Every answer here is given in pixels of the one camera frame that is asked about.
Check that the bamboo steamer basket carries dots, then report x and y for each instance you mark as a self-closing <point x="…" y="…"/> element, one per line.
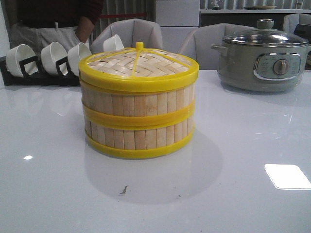
<point x="139" y="144"/>
<point x="137" y="112"/>

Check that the woven bamboo steamer lid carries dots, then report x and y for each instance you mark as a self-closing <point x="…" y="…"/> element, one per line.
<point x="137" y="70"/>

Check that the grey chair middle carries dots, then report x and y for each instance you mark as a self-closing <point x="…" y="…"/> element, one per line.
<point x="197" y="44"/>

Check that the grey chair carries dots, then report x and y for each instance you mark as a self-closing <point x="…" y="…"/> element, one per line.
<point x="197" y="44"/>
<point x="298" y="24"/>
<point x="130" y="32"/>

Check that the white bowl right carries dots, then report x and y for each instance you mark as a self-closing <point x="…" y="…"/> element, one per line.
<point x="113" y="43"/>

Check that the white bowl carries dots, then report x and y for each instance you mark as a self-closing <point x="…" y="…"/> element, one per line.
<point x="76" y="54"/>
<point x="15" y="55"/>
<point x="113" y="43"/>
<point x="50" y="54"/>

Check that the grey chair left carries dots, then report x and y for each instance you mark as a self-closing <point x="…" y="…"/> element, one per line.
<point x="130" y="32"/>

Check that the black bowl rack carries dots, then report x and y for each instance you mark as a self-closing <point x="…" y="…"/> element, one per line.
<point x="35" y="74"/>

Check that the grey electric cooking pot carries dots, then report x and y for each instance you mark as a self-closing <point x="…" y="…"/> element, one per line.
<point x="263" y="68"/>

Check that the glass pot lid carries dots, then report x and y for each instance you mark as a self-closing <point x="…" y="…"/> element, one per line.
<point x="265" y="35"/>

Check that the white bowl far left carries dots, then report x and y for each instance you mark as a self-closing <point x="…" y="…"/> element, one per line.
<point x="15" y="55"/>

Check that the standing person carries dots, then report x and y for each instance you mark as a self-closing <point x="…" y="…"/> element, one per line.
<point x="37" y="23"/>

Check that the grey chair far right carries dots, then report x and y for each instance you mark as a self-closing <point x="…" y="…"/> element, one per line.
<point x="298" y="24"/>

